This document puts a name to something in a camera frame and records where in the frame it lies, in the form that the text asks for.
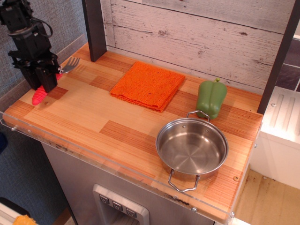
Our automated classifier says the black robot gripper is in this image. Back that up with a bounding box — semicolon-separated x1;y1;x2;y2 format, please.
7;25;59;93

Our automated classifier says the red handled metal fork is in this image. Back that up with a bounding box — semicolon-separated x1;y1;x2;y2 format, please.
32;57;80;106

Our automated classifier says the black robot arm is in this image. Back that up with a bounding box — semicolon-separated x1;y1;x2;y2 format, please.
0;0;61;93

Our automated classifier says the orange folded cloth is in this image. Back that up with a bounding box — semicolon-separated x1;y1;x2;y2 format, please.
110;61;185;112

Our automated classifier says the grey toy fridge cabinet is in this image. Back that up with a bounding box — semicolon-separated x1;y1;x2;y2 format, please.
42;143;214;225

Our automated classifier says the clear acrylic edge guard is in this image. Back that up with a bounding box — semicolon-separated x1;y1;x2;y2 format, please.
1;112;236;225

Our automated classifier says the yellow object bottom left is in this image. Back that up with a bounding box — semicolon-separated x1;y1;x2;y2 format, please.
12;215;37;225

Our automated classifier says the ice dispenser panel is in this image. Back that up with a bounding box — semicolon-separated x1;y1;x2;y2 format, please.
93;184;150;225

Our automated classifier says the stainless steel pot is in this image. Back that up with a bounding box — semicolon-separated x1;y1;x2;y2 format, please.
156;110;229;193

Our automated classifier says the green toy bell pepper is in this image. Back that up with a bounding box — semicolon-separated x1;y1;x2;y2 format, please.
195;78;227;120

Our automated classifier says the white toy sink unit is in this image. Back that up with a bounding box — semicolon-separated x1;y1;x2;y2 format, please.
250;87;300;188

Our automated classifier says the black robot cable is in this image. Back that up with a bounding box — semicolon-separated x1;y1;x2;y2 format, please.
30;16;53;38

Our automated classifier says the dark grey right post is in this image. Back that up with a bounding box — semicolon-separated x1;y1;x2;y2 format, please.
257;0;300;114

